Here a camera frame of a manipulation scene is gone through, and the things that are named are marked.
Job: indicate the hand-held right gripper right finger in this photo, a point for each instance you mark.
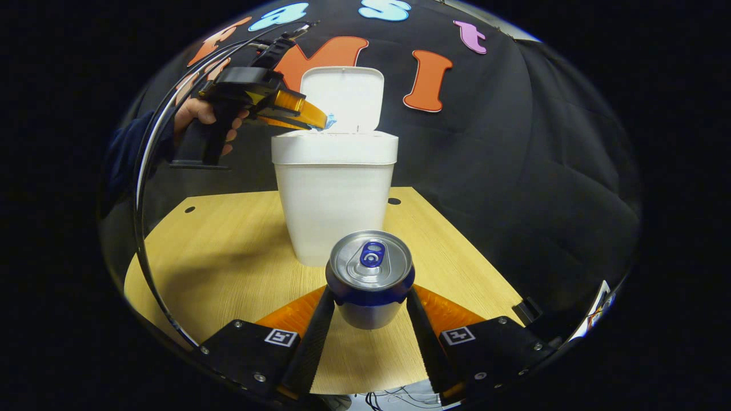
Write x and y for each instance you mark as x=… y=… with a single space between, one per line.
x=425 y=348

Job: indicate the black table bracket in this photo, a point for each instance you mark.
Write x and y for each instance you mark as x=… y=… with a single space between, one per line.
x=528 y=311

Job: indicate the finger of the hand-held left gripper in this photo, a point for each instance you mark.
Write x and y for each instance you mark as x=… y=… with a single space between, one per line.
x=300 y=108
x=280 y=120

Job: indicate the white garbage bin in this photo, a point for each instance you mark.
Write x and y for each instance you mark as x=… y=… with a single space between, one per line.
x=334 y=200

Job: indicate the blue paper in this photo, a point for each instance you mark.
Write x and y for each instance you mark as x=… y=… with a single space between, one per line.
x=330 y=121

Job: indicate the wooden desktop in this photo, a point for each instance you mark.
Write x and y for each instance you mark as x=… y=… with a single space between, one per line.
x=228 y=257

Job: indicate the silver blue pop can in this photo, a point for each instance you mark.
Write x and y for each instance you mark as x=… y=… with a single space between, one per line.
x=371 y=262

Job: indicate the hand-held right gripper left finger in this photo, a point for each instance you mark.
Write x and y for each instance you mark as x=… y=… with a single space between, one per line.
x=311 y=348

